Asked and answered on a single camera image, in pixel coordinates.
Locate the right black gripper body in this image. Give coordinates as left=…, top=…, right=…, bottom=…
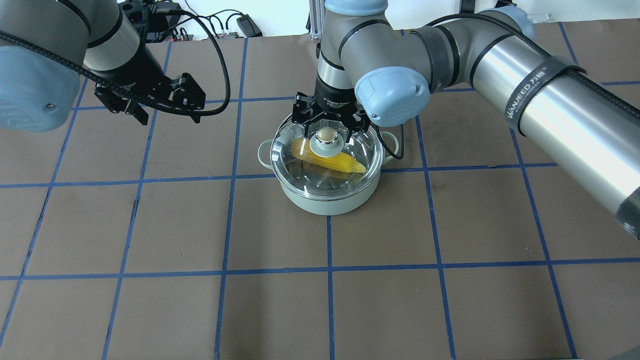
left=291, top=75, right=371, bottom=129

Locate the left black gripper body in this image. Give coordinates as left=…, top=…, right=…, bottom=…
left=94, top=47, right=206, bottom=113

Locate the yellow corn cob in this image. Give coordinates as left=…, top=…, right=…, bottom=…
left=290, top=137, right=367, bottom=174

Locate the glass pot lid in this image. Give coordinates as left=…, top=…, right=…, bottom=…
left=270, top=112, right=385, bottom=193

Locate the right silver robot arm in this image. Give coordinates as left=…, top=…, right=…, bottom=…
left=292, top=0, right=640, bottom=237

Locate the mint green electric pot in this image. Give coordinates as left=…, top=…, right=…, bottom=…
left=257, top=115, right=402, bottom=216

